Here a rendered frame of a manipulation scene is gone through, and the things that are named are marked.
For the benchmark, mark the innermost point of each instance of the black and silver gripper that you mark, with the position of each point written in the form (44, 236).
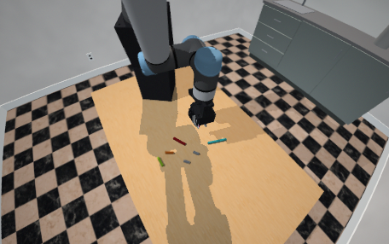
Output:
(196, 112)

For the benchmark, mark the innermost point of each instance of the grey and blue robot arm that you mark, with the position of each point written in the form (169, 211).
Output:
(150, 24)

